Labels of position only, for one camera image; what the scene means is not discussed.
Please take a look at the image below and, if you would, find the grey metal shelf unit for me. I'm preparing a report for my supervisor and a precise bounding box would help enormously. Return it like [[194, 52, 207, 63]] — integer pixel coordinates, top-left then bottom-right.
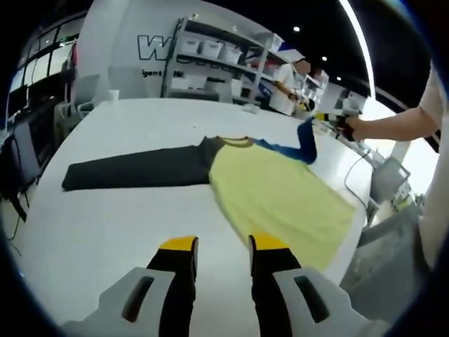
[[160, 16, 283, 105]]

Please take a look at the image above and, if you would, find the white storage bin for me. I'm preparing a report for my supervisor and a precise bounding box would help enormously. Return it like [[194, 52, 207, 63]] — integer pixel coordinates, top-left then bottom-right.
[[220, 44, 243, 65], [199, 39, 222, 58], [180, 37, 201, 54]]

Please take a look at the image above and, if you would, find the person's right hand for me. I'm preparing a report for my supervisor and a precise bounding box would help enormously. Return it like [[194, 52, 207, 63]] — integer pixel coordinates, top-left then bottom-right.
[[332, 114, 368, 143]]

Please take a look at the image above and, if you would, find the yellow grey blue garment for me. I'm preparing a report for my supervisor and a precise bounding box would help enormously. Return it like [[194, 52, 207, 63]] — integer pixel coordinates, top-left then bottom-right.
[[61, 117, 358, 272]]

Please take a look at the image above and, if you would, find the light grey chair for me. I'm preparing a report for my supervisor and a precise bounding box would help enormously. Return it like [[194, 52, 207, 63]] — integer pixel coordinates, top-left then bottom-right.
[[74, 74, 107, 121]]

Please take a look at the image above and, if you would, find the person's white shirt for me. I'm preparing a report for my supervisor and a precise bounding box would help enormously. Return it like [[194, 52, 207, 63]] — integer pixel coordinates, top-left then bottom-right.
[[416, 65, 449, 272]]

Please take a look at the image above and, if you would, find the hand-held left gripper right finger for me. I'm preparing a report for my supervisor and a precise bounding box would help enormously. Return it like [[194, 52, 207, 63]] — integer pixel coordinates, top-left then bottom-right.
[[247, 231, 356, 337]]

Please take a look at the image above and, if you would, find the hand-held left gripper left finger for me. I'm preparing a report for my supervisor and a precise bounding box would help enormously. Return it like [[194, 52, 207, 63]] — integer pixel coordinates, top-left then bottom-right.
[[60, 234, 200, 337]]

